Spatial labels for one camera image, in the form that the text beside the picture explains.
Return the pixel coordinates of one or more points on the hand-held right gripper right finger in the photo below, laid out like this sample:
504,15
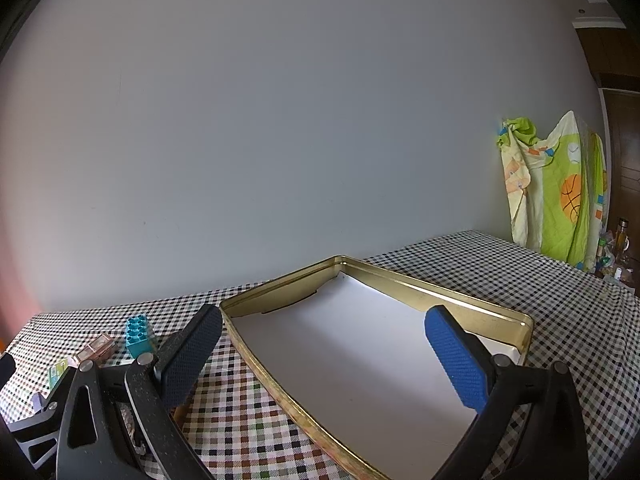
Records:
455,365

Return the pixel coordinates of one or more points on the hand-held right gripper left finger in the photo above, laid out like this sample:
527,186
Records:
190,360

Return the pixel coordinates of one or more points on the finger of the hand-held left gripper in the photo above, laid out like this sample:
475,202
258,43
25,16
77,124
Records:
5,367
37,427

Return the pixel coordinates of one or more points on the purple building block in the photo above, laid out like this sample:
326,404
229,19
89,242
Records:
38,400

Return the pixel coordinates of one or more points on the teal building block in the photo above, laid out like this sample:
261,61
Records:
137,336

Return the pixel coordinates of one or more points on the pink framed box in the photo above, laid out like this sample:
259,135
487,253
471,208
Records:
95,351

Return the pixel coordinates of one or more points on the gold metal tin box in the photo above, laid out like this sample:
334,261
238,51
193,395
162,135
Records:
280,292

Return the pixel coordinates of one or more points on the checkered tablecloth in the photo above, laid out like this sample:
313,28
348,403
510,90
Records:
500,270

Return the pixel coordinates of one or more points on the white paper liner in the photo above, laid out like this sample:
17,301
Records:
350,350

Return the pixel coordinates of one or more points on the assorted small containers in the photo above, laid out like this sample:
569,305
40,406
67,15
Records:
607,260

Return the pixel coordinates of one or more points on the green printed blanket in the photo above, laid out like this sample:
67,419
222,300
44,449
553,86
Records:
560,200

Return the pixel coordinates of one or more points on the glass bottle with dark cap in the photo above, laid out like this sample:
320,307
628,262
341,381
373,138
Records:
622,237

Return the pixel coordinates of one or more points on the brown wooden wardrobe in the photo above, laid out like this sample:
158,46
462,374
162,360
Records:
625,135

